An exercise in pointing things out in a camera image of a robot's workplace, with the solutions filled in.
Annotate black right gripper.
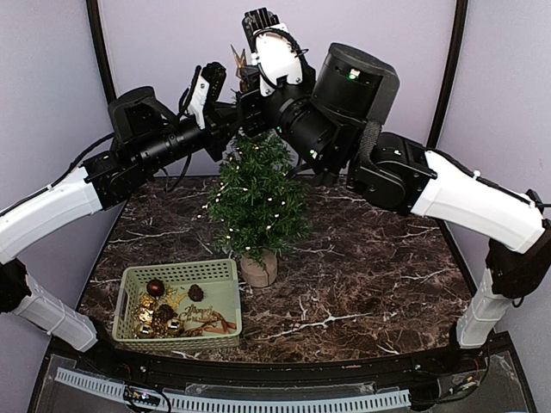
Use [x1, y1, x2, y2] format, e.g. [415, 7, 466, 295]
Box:
[232, 61, 345, 174]

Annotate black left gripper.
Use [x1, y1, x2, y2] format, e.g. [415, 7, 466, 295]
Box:
[137, 101, 239, 173]

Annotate gold star tree topper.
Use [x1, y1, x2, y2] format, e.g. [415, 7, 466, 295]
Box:
[231, 46, 250, 93]

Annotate thin wire fairy lights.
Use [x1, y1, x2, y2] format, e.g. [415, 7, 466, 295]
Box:
[197, 144, 302, 253]

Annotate small green christmas tree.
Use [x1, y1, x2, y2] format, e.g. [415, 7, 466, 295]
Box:
[206, 85, 311, 288]

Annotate brown bauble ornament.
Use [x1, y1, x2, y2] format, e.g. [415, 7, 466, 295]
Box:
[146, 279, 165, 298]

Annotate green plastic basket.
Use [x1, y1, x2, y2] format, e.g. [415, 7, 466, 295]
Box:
[112, 259, 242, 353]

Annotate gold merry christmas sign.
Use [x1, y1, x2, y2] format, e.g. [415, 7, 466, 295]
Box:
[178, 305, 218, 324]

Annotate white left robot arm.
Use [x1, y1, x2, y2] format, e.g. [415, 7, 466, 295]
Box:
[1, 81, 238, 375]

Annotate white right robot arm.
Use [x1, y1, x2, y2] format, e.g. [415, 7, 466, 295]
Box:
[239, 34, 550, 373]

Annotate brown pine cone ornament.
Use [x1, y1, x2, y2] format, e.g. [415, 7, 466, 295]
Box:
[153, 304, 175, 324]

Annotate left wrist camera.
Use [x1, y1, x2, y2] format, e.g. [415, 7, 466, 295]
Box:
[183, 62, 226, 130]

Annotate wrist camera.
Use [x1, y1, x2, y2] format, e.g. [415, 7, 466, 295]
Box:
[242, 8, 307, 97]
[183, 62, 226, 130]

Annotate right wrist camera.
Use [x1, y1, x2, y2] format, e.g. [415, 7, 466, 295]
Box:
[242, 8, 307, 97]

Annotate left black frame post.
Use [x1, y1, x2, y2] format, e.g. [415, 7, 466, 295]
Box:
[85, 0, 117, 103]

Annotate black frame post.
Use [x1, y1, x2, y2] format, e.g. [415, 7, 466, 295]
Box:
[427, 0, 469, 148]
[85, 0, 117, 103]

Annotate right black frame post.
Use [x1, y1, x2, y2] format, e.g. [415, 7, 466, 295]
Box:
[427, 0, 469, 148]

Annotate black front table rail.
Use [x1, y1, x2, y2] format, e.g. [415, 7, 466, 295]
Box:
[51, 335, 513, 391]

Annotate white cable duct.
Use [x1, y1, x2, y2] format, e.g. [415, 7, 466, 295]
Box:
[54, 367, 412, 412]

